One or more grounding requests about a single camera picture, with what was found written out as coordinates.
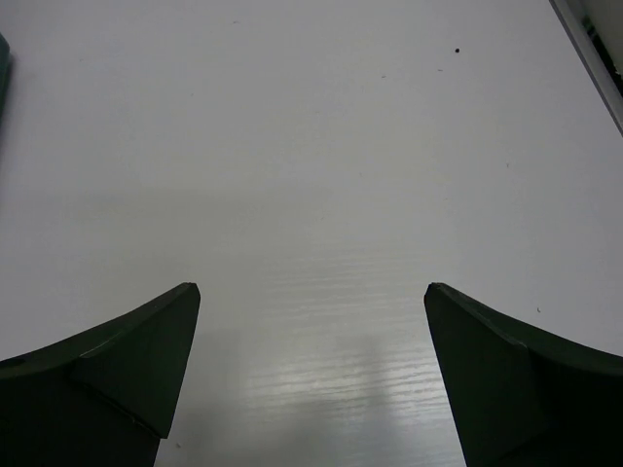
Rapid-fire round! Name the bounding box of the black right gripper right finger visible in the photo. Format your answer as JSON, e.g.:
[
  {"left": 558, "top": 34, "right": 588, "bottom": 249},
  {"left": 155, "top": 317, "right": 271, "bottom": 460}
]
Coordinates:
[{"left": 423, "top": 283, "right": 622, "bottom": 466}]

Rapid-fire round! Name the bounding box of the aluminium table edge rail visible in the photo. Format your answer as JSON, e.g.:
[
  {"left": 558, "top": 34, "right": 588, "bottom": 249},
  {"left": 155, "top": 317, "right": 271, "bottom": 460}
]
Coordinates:
[{"left": 550, "top": 1, "right": 622, "bottom": 133}]

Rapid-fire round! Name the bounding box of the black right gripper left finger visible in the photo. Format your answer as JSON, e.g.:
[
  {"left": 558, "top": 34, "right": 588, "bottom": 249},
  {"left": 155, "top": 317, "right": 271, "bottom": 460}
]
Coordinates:
[{"left": 1, "top": 282, "right": 201, "bottom": 466}]

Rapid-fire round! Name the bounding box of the dark green plastic bin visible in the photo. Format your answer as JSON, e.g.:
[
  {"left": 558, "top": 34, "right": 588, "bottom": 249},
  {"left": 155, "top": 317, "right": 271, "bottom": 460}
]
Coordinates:
[{"left": 0, "top": 35, "right": 13, "bottom": 115}]

